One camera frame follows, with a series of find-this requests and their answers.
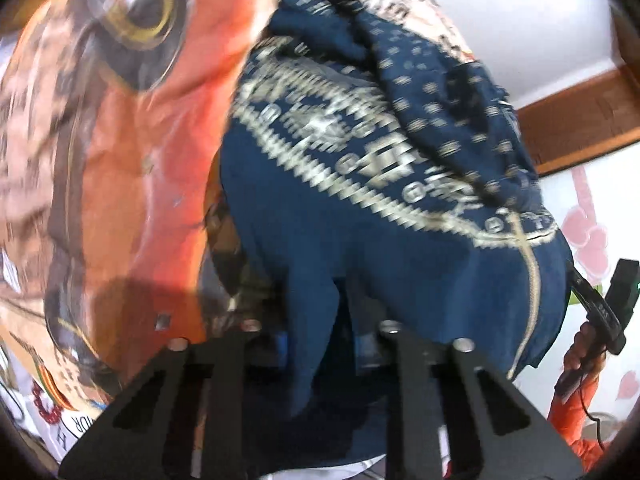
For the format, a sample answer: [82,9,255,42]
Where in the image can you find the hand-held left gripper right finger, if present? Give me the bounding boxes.
[350,320,587,480]

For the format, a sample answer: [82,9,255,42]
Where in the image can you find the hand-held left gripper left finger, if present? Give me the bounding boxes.
[58,320,288,480]

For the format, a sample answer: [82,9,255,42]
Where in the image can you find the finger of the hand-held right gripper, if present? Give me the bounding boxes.
[566,261,608,328]

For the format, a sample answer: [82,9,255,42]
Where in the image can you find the navy patterned hooded jacket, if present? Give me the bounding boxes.
[202,0,575,468]

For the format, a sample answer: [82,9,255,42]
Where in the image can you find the person's right forearm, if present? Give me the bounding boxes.
[546,372,617,468]

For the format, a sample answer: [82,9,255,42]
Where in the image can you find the person's right hand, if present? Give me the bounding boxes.
[564,319,610,378]

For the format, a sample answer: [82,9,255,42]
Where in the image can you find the printed blanket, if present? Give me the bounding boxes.
[0,0,481,466]

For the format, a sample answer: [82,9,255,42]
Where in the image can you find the black cable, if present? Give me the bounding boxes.
[580,387,621,453]

